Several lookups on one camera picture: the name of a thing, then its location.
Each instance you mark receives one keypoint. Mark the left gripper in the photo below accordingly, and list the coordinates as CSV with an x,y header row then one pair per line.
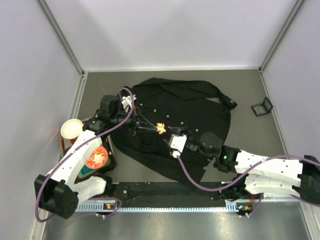
x,y
135,125

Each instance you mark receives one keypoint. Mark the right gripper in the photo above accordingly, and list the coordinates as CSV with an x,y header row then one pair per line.
x,y
186,133

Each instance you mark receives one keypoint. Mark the orange maple leaf brooch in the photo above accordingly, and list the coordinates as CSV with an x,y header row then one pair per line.
x,y
160,128

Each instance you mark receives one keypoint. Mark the black button shirt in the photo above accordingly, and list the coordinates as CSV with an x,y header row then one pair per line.
x,y
196,105

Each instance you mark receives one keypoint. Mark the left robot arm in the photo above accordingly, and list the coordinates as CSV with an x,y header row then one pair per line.
x,y
112,113

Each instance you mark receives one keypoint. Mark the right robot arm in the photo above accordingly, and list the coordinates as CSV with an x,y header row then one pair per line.
x,y
256,174

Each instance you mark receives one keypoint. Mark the orange white patterned ball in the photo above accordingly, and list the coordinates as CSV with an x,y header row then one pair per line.
x,y
98,158

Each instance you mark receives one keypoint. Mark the orange plastic cup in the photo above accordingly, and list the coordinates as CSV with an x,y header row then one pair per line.
x,y
73,140

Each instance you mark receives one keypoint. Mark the white paper cup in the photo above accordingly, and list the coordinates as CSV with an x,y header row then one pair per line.
x,y
71,129

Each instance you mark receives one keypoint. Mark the black box green lining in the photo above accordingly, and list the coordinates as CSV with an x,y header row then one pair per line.
x,y
85,172

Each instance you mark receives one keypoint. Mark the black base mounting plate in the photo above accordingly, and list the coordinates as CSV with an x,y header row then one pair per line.
x,y
172,194

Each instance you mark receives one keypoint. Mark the small black open box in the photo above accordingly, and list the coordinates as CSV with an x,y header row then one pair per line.
x,y
263,108

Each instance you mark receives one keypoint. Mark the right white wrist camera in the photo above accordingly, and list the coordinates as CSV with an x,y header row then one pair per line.
x,y
176,144

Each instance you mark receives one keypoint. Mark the white slotted cable duct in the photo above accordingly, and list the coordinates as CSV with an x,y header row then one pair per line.
x,y
110,206

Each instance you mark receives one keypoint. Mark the aluminium frame rail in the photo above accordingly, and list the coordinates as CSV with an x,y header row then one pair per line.
x,y
282,197

